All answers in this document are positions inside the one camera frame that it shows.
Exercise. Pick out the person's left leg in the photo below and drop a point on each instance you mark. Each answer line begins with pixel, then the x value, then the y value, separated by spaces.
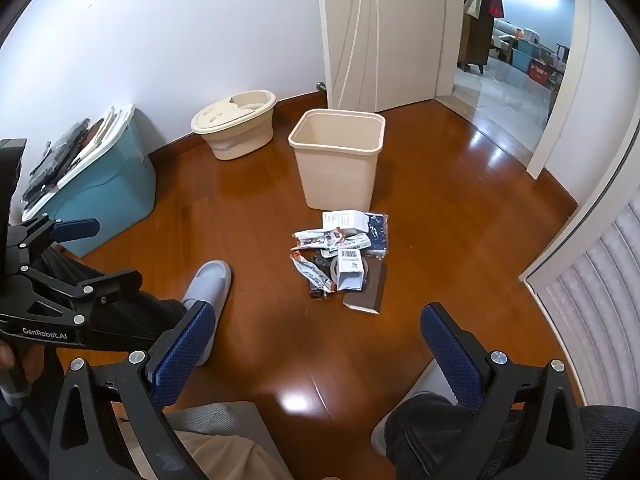
pixel 150 315

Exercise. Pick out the brown tape roll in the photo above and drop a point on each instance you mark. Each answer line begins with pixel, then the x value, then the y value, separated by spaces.
pixel 366 272

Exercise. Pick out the person's left grey slipper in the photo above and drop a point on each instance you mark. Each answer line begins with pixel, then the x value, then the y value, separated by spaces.
pixel 210 280

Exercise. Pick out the white carton box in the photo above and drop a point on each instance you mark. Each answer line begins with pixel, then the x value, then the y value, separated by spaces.
pixel 342 220

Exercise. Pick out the dark folded cloth stack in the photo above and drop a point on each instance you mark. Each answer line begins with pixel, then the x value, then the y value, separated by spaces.
pixel 55 160

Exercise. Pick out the clothes rack with clothes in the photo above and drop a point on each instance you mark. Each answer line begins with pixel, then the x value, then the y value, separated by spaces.
pixel 480 10

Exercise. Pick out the brown wood-grain box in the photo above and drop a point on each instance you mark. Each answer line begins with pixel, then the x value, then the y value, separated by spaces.
pixel 372 290

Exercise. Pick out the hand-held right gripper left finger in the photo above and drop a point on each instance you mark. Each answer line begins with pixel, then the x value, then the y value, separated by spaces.
pixel 185 345

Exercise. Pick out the red box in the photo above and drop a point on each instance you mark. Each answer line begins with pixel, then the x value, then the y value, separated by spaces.
pixel 542 70

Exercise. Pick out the person's right grey slipper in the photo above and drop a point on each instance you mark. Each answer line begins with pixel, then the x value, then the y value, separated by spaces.
pixel 425 380

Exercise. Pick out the white door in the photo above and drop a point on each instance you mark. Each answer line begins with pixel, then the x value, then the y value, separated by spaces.
pixel 390 35

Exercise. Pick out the white folded papers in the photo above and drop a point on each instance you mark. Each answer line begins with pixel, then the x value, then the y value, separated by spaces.
pixel 107 125

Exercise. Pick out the blue storage box white lid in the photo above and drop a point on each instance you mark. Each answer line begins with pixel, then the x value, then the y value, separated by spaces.
pixel 110 190

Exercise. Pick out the beige round mop bucket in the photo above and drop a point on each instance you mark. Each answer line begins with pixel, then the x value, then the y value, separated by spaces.
pixel 240 135

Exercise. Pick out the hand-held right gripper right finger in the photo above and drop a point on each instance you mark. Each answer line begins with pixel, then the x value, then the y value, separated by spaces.
pixel 445 345

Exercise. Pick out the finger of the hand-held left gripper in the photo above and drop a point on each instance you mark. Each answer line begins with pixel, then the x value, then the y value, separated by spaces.
pixel 117 282
pixel 75 229

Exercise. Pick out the dark blue packet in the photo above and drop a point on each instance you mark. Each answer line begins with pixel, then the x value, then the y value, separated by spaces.
pixel 378 235

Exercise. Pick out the white sofa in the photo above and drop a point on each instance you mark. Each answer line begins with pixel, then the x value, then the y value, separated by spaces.
pixel 507 35

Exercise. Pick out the white ribbed panel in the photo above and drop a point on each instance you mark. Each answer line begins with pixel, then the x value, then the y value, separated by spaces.
pixel 600 300

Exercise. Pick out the white barcode wrapper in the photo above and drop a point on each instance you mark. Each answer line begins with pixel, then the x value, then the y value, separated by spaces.
pixel 355 241

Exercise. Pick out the person's left hand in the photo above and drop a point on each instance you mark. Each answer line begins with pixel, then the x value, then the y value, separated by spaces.
pixel 6 356

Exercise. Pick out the beige plastic waste bin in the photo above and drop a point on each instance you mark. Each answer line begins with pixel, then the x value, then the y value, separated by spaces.
pixel 335 170

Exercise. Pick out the white snack wrapper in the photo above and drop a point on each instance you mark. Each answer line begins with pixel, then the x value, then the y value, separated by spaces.
pixel 312 237

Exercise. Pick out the beige cloth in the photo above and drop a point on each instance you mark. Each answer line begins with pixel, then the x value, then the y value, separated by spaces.
pixel 230 460

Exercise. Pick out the person's grey slipper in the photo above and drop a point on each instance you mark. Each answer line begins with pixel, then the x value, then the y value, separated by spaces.
pixel 425 380
pixel 210 280

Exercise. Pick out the blue crate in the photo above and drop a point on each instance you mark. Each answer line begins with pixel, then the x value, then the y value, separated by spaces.
pixel 527 55

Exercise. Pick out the person's leg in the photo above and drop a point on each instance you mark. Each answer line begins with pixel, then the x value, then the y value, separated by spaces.
pixel 150 315
pixel 430 430

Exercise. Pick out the person's right leg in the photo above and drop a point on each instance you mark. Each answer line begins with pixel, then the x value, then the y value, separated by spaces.
pixel 430 430

